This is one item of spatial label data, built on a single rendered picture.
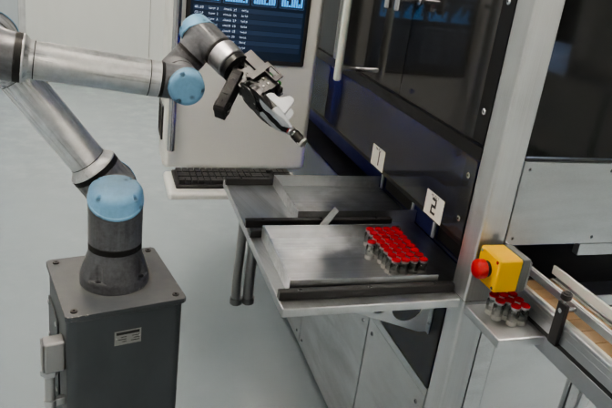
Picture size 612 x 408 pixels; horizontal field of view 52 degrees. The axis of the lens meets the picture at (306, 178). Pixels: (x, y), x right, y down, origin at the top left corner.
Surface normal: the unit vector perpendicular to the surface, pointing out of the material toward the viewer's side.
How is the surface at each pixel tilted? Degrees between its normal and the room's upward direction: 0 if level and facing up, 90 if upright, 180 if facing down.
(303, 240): 0
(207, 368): 0
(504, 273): 90
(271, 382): 0
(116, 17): 90
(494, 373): 90
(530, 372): 90
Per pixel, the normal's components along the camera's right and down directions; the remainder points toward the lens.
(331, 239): 0.12, -0.93
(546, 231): 0.29, 0.37
